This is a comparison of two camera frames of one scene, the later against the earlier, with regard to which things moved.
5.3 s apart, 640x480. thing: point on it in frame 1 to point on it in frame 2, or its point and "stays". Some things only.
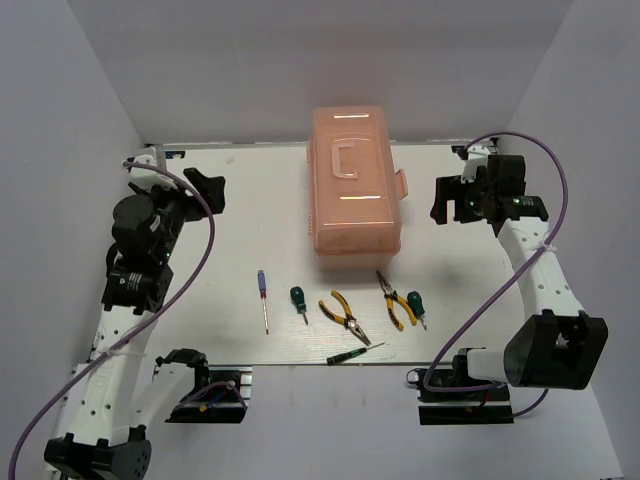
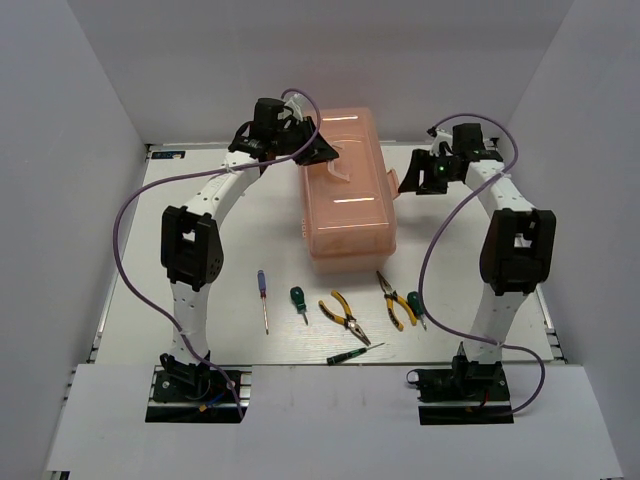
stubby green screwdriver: x=298 y=298 stays
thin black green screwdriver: x=343 y=356 stays
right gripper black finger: x=446 y=188 to x=420 y=176
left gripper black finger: x=212 y=188 to x=320 y=151
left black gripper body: x=173 y=205 to x=296 y=138
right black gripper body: x=474 y=198 to x=443 y=173
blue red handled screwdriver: x=263 y=295 stays
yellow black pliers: x=346 y=320 stays
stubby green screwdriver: x=415 y=302 stays
